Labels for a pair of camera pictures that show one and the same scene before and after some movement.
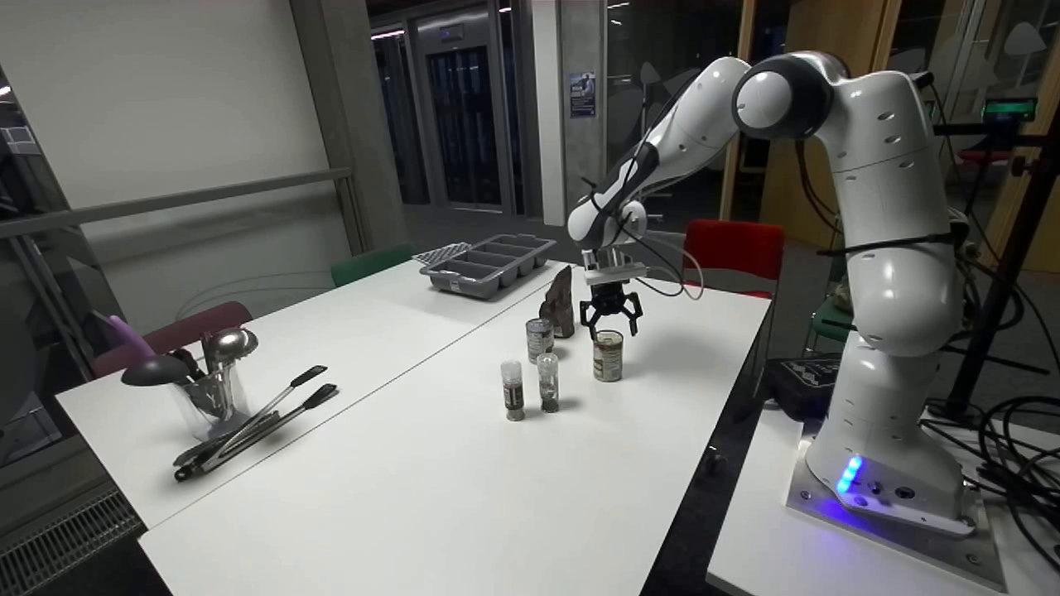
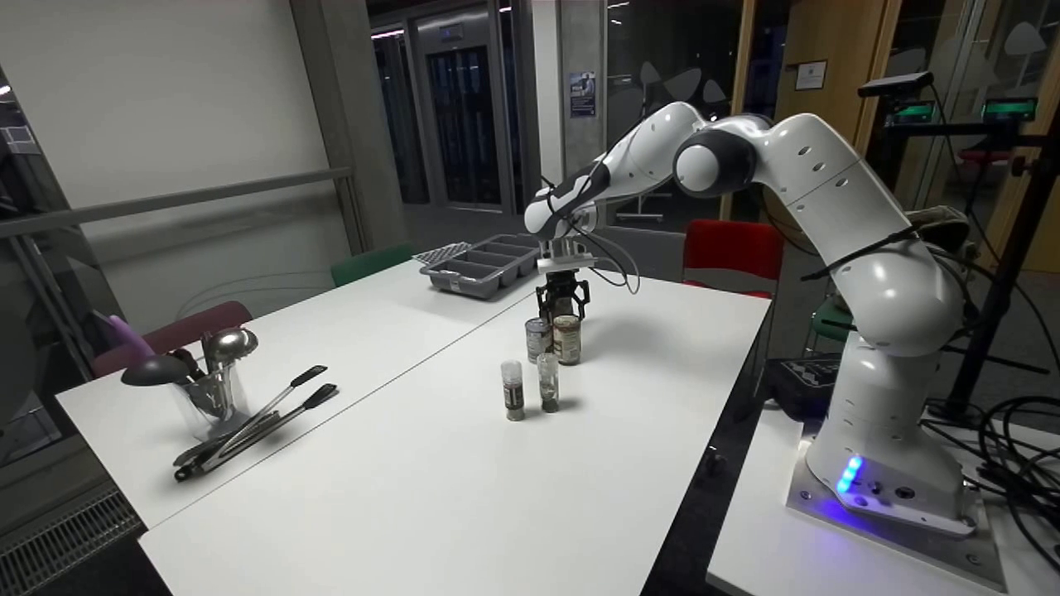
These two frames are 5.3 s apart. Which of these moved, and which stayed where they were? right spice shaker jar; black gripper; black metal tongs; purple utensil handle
Moved: black gripper
Stayed: purple utensil handle; right spice shaker jar; black metal tongs
